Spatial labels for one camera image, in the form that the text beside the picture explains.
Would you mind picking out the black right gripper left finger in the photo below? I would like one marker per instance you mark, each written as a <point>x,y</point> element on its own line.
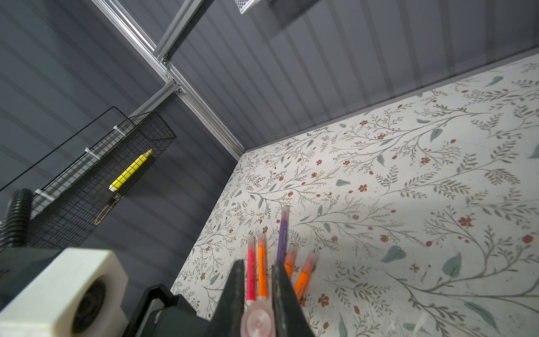
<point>226,320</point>

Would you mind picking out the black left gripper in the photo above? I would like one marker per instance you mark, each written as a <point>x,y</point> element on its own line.
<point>161,313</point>

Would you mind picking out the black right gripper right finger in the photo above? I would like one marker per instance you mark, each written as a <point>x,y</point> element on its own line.
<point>289,317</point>

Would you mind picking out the translucent pink pen cap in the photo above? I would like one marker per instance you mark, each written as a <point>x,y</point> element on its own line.
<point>258,320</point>

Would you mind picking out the orange highlighter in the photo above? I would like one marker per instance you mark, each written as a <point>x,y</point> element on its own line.
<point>290,258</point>
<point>305,274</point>
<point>262,268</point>

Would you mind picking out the pink highlighter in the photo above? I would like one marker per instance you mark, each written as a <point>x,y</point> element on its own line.
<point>251,268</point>

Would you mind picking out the purple highlighter pen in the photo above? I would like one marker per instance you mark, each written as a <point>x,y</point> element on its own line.
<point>283,234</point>

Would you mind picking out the yellow highlighter in basket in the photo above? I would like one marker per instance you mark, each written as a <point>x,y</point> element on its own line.
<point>128,172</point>

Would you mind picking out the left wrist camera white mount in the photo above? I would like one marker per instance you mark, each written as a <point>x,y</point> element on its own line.
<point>72,292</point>

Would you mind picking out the black wire basket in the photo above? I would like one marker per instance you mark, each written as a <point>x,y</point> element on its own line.
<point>68,209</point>

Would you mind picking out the aluminium enclosure frame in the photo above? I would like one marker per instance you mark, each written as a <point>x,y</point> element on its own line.
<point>174,81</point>

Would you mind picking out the white wire basket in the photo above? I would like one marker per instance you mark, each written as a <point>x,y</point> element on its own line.
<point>245,6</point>

